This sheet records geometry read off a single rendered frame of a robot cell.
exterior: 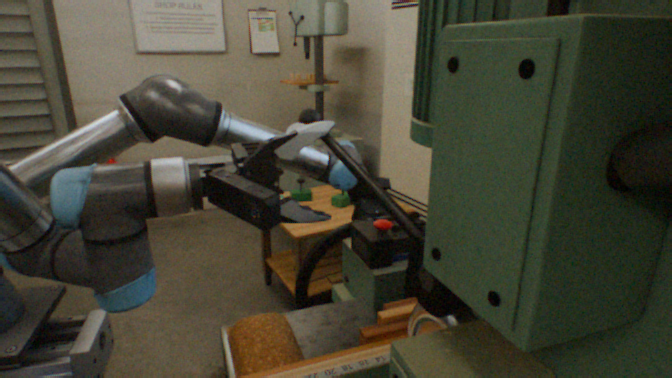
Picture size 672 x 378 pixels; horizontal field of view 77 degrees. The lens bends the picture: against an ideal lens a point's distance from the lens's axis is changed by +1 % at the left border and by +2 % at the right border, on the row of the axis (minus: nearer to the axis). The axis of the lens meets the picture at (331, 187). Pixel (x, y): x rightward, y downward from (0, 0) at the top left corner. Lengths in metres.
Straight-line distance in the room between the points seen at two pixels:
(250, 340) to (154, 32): 2.95
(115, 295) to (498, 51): 0.53
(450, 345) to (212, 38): 3.22
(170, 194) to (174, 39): 2.87
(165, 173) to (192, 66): 2.88
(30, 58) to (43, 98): 0.25
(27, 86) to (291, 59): 1.83
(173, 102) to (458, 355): 0.68
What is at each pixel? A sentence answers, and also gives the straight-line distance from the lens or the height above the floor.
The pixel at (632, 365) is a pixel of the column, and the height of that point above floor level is 1.12.
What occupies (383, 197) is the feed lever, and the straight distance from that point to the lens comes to 0.43.
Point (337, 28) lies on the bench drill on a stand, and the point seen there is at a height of 1.39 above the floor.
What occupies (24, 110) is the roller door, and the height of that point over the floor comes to 0.90.
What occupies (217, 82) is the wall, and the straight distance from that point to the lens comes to 3.46.
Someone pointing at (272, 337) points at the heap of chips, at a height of 0.94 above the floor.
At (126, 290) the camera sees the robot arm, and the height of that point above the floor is 0.99.
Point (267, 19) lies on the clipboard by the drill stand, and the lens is 3.57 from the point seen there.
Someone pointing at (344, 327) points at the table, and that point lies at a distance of 0.65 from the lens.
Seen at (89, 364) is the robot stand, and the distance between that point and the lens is 0.94.
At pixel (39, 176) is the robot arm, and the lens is 1.00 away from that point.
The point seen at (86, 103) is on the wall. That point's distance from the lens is 3.38.
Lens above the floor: 1.29
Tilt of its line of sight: 18 degrees down
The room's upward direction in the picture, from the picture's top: straight up
